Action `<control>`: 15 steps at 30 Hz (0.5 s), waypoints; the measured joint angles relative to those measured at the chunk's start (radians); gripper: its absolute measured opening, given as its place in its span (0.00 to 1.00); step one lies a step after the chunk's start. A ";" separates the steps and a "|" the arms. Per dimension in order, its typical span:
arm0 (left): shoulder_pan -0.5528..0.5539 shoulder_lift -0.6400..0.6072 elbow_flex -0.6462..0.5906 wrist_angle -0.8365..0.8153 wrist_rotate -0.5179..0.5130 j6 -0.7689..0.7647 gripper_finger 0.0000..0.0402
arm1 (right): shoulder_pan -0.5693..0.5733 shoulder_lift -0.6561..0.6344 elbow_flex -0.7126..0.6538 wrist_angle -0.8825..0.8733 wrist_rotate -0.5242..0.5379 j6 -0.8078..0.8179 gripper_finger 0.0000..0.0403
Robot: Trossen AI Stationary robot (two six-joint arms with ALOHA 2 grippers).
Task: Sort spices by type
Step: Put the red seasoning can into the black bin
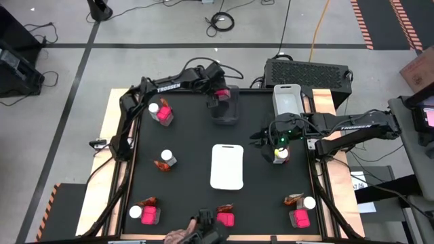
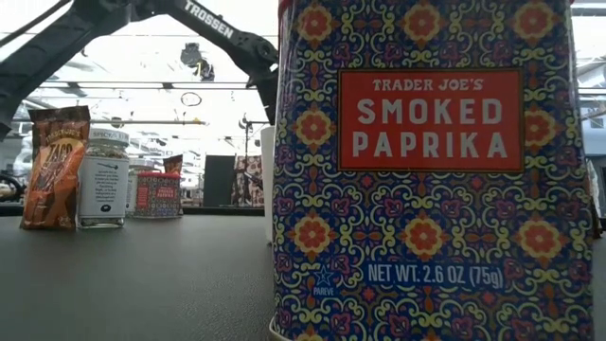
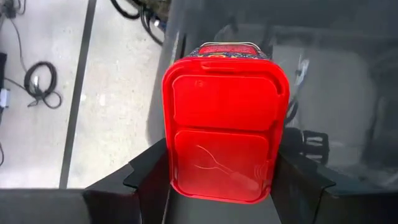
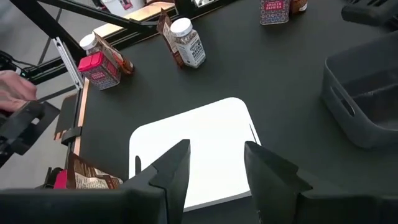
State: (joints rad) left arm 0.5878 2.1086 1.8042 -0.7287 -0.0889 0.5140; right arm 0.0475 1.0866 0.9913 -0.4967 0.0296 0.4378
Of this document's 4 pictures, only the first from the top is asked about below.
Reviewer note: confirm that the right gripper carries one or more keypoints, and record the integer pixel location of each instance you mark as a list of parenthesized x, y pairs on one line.
[(288, 125)]

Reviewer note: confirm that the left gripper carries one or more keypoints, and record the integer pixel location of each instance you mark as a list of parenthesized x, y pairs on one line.
[(217, 85)]

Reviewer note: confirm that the dark grey plastic bin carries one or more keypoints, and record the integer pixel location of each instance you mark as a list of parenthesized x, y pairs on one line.
[(225, 113)]

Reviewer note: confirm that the white-lidded bagel seasoning jar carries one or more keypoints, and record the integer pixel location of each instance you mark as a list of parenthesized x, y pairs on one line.
[(282, 154), (309, 202), (153, 108), (167, 155), (135, 211)]

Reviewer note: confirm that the white plastic bin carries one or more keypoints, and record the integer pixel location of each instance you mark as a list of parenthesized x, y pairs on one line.
[(226, 169)]

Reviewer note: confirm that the orange taco seasoning packet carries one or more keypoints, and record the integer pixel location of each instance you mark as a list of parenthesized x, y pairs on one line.
[(164, 102), (162, 166), (149, 201), (292, 200), (224, 208)]

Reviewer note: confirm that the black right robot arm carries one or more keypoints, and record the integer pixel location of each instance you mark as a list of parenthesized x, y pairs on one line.
[(356, 126)]

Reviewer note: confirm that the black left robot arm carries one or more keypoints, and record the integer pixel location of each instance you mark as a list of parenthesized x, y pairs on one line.
[(169, 87)]

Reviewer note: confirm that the black table mat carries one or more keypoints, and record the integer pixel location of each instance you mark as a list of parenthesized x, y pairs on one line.
[(193, 125)]

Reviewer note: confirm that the light grey plastic bin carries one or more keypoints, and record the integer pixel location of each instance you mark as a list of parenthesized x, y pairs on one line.
[(288, 100)]

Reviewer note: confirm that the black perforated computer case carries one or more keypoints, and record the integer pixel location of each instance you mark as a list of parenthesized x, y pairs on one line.
[(305, 72)]

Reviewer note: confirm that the white paper sheet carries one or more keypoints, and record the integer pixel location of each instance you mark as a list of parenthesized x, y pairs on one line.
[(360, 179)]

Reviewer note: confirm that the silver clamp with black knob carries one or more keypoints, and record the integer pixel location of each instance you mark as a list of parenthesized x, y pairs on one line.
[(98, 144)]

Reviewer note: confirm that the person's hand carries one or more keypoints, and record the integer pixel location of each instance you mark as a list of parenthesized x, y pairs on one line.
[(178, 236)]

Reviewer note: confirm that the black metal bar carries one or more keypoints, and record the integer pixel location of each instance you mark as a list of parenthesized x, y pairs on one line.
[(390, 188)]

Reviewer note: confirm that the black stand base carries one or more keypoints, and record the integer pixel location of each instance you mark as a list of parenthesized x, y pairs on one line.
[(99, 11)]

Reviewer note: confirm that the grey metal cart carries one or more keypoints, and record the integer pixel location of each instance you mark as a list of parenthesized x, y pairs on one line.
[(407, 159)]

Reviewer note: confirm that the black device with pink screen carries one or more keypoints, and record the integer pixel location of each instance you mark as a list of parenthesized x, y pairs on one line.
[(420, 128)]

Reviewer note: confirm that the black mat with orange stripes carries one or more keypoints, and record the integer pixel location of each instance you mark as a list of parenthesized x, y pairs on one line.
[(64, 213), (383, 20)]

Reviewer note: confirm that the brown cardboard box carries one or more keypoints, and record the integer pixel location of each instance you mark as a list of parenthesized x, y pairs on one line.
[(420, 69)]

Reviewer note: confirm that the black case with grey latch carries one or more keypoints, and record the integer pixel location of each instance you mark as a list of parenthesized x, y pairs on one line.
[(17, 78)]

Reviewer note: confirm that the black equipment case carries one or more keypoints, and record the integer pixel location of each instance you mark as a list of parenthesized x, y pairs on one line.
[(13, 30)]

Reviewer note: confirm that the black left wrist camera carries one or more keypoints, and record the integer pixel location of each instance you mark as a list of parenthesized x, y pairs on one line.
[(215, 70)]

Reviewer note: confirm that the grey metal corner bracket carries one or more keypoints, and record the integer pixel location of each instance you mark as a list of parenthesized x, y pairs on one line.
[(312, 144)]

